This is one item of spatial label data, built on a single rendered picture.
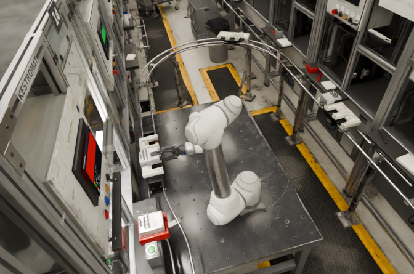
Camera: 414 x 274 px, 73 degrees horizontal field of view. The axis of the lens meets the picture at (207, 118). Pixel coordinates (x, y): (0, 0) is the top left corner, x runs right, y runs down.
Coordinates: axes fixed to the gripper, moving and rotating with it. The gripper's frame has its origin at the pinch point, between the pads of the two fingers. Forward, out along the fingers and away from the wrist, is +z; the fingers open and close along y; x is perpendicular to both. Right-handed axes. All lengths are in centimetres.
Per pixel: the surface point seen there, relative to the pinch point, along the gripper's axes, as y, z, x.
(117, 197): 40, 15, 56
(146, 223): 5, 10, 50
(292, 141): -93, -145, -60
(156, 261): 2, 8, 69
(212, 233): -28, -24, 49
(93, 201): 60, 18, 70
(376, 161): -15, -144, 38
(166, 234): 0, 1, 56
